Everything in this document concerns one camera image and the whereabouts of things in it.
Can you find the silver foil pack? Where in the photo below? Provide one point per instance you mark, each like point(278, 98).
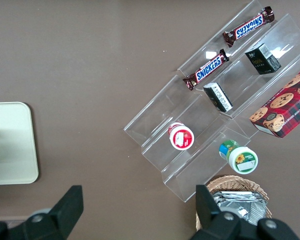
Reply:
point(240, 205)

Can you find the Snickers chocolate bar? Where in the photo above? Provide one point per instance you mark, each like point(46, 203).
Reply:
point(207, 70)
point(248, 26)

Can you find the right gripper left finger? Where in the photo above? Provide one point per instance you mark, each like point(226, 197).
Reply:
point(62, 215)

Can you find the clear acrylic stepped shelf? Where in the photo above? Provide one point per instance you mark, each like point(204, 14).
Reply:
point(285, 32)
point(160, 117)

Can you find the green lid cup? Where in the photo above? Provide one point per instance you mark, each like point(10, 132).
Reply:
point(242, 158)

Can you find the cream plastic tray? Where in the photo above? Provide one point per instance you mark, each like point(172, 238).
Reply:
point(15, 140)

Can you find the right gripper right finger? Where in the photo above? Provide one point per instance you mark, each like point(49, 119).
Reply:
point(215, 225)

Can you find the small black box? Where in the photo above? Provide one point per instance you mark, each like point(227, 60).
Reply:
point(218, 97)
point(262, 58)

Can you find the red lid cup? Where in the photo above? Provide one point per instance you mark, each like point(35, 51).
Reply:
point(181, 137)

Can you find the small wicker basket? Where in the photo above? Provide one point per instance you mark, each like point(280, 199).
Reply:
point(230, 180)

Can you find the red plaid cookie box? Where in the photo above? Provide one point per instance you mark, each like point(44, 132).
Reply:
point(285, 110)

